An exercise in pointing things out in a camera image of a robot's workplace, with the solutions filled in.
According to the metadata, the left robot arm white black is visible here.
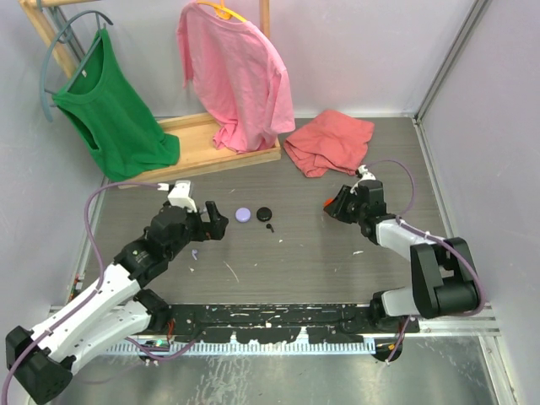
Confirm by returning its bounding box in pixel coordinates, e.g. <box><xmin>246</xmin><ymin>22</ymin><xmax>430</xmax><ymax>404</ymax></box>
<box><xmin>6</xmin><ymin>201</ymin><xmax>229</xmax><ymax>404</ymax></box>

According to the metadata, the yellow hanger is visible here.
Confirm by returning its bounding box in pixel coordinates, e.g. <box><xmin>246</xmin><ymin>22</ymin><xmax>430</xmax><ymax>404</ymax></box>
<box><xmin>196</xmin><ymin>0</ymin><xmax>246</xmax><ymax>23</ymax></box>

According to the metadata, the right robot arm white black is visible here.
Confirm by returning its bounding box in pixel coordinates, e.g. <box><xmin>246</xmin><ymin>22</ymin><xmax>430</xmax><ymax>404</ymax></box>
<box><xmin>324</xmin><ymin>180</ymin><xmax>485</xmax><ymax>332</ymax></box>

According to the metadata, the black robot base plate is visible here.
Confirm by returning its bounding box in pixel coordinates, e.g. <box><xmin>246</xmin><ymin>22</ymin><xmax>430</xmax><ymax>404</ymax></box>
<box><xmin>120</xmin><ymin>303</ymin><xmax>421</xmax><ymax>343</ymax></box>

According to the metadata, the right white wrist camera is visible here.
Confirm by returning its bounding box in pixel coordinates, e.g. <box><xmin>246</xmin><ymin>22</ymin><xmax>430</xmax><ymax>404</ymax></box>
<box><xmin>352</xmin><ymin>165</ymin><xmax>376</xmax><ymax>189</ymax></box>

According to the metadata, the coral folded cloth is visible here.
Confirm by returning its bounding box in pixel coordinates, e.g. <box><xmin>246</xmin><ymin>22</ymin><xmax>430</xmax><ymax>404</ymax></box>
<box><xmin>283</xmin><ymin>110</ymin><xmax>375</xmax><ymax>178</ymax></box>

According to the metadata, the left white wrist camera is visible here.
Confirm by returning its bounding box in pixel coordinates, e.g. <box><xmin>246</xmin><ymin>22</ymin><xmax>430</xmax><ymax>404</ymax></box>
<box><xmin>167</xmin><ymin>180</ymin><xmax>198</xmax><ymax>213</ymax></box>

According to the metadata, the grey-blue hanger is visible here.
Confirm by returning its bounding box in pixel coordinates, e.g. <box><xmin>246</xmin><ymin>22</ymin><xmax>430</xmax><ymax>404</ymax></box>
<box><xmin>39</xmin><ymin>10</ymin><xmax>115</xmax><ymax>123</ymax></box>

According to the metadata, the white slotted cable duct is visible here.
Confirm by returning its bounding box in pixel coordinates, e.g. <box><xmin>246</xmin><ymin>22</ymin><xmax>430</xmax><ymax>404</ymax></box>
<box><xmin>105</xmin><ymin>339</ymin><xmax>376</xmax><ymax>356</ymax></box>

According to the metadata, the black round charging case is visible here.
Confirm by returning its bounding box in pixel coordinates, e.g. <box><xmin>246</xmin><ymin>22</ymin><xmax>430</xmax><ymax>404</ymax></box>
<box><xmin>256</xmin><ymin>207</ymin><xmax>273</xmax><ymax>222</ymax></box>

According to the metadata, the wooden clothes rack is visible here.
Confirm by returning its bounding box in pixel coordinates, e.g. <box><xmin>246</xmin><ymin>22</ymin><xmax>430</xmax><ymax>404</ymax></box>
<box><xmin>19</xmin><ymin>1</ymin><xmax>282</xmax><ymax>182</ymax></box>

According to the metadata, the aluminium corner post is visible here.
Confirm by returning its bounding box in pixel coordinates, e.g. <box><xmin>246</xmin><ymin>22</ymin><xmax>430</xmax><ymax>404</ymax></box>
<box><xmin>413</xmin><ymin>0</ymin><xmax>492</xmax><ymax>124</ymax></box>

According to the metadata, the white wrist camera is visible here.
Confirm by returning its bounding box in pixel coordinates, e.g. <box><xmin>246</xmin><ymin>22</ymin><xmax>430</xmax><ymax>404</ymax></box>
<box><xmin>352</xmin><ymin>165</ymin><xmax>376</xmax><ymax>189</ymax></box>
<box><xmin>167</xmin><ymin>180</ymin><xmax>198</xmax><ymax>213</ymax></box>

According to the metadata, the lilac round charging case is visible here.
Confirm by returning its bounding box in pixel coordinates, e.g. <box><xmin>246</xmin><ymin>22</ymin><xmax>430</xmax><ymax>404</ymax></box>
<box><xmin>235</xmin><ymin>207</ymin><xmax>251</xmax><ymax>223</ymax></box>

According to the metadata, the green tank top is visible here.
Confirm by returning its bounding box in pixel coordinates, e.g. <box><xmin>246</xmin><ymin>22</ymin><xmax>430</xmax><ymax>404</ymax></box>
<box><xmin>52</xmin><ymin>29</ymin><xmax>181</xmax><ymax>181</ymax></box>

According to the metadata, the pink t-shirt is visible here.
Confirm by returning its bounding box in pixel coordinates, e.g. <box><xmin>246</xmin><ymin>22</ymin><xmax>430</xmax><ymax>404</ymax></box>
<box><xmin>176</xmin><ymin>2</ymin><xmax>295</xmax><ymax>154</ymax></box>

